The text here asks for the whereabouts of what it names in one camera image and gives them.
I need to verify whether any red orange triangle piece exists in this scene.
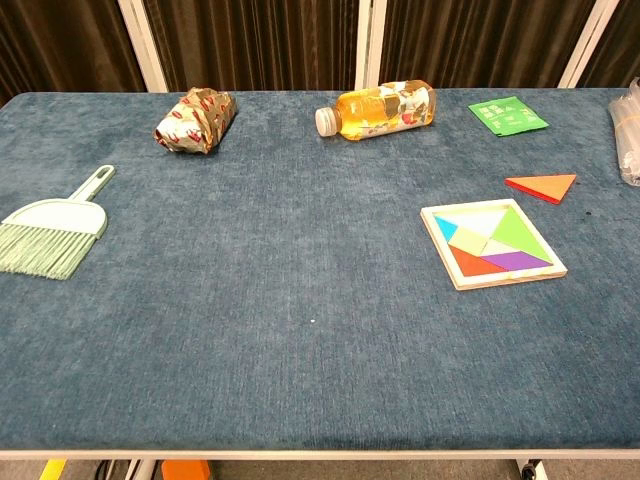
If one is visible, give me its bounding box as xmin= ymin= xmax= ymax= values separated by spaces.
xmin=504 ymin=173 xmax=578 ymax=205

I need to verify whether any yellow square tangram piece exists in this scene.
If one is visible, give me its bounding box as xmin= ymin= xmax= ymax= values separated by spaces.
xmin=448 ymin=227 xmax=494 ymax=258

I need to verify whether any purple parallelogram tangram piece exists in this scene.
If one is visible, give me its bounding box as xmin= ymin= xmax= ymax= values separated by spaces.
xmin=482 ymin=251 xmax=554 ymax=272

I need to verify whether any blue velvet tablecloth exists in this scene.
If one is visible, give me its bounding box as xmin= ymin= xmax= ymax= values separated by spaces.
xmin=0 ymin=88 xmax=640 ymax=451

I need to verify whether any cyan small triangle piece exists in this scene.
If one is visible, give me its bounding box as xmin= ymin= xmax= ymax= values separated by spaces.
xmin=433 ymin=215 xmax=460 ymax=245

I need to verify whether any plastic bottle of amber drink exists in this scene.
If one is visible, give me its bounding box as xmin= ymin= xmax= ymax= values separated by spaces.
xmin=314 ymin=79 xmax=437 ymax=144

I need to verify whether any red medium triangle piece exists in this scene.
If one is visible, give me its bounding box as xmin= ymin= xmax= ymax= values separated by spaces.
xmin=451 ymin=245 xmax=509 ymax=277

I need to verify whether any crumpled gold red snack bag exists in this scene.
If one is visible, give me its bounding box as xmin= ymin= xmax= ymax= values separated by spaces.
xmin=153 ymin=87 xmax=238 ymax=157

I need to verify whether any pale pink small triangle piece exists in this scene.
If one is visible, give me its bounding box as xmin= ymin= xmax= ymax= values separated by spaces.
xmin=482 ymin=238 xmax=521 ymax=257

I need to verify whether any green large triangle piece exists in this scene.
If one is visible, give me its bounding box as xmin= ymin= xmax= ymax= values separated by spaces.
xmin=492 ymin=206 xmax=555 ymax=263

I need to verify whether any dark brown curtain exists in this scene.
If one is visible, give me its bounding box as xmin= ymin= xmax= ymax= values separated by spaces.
xmin=579 ymin=0 xmax=640 ymax=89
xmin=0 ymin=0 xmax=147 ymax=107
xmin=143 ymin=0 xmax=362 ymax=94
xmin=378 ymin=0 xmax=597 ymax=90

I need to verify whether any green printed sachet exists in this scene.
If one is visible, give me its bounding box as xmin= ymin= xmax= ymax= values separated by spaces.
xmin=467 ymin=97 xmax=550 ymax=137

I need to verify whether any mint green hand brush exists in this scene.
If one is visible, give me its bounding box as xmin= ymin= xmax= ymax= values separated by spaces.
xmin=0 ymin=164 xmax=117 ymax=281

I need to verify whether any orange box under table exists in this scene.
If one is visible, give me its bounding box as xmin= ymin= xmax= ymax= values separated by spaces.
xmin=160 ymin=459 xmax=211 ymax=480

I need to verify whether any stack of clear plastic bags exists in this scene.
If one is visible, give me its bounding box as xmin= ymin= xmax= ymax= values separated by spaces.
xmin=608 ymin=77 xmax=640 ymax=189

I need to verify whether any wooden tangram puzzle tray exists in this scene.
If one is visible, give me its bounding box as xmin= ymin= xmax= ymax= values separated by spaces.
xmin=419 ymin=198 xmax=569 ymax=292

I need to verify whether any white partition post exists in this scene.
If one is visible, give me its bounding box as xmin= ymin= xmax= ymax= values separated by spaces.
xmin=117 ymin=0 xmax=169 ymax=94
xmin=353 ymin=0 xmax=389 ymax=92
xmin=557 ymin=0 xmax=622 ymax=90

